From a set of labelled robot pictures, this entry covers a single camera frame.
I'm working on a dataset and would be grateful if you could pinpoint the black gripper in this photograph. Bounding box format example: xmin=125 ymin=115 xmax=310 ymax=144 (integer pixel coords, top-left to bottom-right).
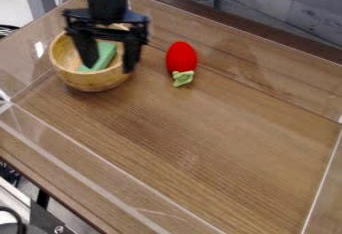
xmin=63 ymin=8 xmax=149 ymax=73

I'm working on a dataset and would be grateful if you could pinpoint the green foam stick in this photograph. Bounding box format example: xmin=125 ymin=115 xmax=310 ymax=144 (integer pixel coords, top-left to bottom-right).
xmin=77 ymin=41 xmax=117 ymax=72

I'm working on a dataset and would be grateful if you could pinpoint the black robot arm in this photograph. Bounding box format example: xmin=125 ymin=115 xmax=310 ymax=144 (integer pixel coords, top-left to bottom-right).
xmin=63 ymin=0 xmax=149 ymax=73

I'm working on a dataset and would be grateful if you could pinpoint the brown wooden bowl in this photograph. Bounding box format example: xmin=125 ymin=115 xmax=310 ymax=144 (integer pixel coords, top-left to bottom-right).
xmin=49 ymin=32 xmax=131 ymax=92

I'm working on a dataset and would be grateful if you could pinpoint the red toy strawberry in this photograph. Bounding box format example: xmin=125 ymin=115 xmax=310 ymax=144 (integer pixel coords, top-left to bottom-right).
xmin=165 ymin=41 xmax=197 ymax=87

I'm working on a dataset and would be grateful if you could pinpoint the black metal table leg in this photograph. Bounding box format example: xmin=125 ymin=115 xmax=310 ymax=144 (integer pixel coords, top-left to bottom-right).
xmin=36 ymin=190 xmax=49 ymax=209

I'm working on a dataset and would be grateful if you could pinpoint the clear acrylic enclosure wall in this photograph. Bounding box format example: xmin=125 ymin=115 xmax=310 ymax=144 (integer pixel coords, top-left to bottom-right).
xmin=0 ymin=0 xmax=342 ymax=234

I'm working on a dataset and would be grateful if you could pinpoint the black cable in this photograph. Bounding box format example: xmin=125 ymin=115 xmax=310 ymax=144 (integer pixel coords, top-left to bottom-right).
xmin=0 ymin=205 xmax=28 ymax=234

